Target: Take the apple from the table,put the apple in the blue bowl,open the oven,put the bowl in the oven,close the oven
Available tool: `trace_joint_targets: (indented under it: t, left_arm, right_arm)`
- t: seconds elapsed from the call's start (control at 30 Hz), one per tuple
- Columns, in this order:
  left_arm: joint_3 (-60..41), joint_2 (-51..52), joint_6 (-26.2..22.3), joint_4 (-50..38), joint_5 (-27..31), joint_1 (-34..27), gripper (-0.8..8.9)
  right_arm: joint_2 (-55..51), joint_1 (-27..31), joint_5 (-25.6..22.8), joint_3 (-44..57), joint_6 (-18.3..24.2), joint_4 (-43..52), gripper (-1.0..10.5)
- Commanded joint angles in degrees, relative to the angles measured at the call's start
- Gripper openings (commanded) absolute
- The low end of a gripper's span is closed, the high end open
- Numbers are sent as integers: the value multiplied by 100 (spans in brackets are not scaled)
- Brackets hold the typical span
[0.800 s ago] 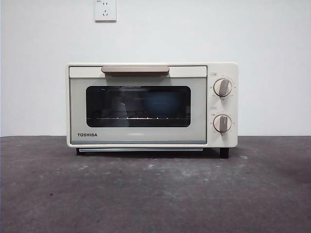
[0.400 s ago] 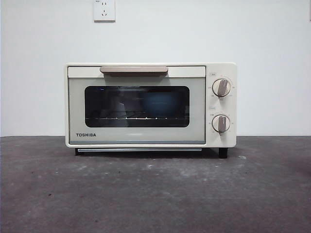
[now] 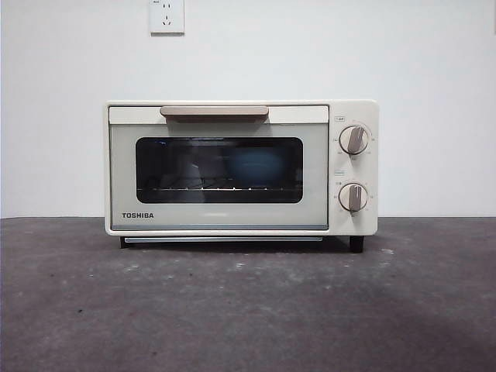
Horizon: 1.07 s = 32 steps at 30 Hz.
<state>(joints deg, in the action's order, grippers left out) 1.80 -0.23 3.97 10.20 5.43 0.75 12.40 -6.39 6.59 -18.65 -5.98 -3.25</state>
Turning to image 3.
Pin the beige round oven knob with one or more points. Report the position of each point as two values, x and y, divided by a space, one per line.
353 139
352 197

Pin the silver oven crumb tray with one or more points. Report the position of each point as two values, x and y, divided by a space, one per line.
232 239

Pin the white wall socket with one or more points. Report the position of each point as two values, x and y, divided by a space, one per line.
167 19

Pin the cream Toshiba toaster oven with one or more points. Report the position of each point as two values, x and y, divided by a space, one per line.
372 116

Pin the blue ribbed bowl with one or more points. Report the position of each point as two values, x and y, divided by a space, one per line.
255 168

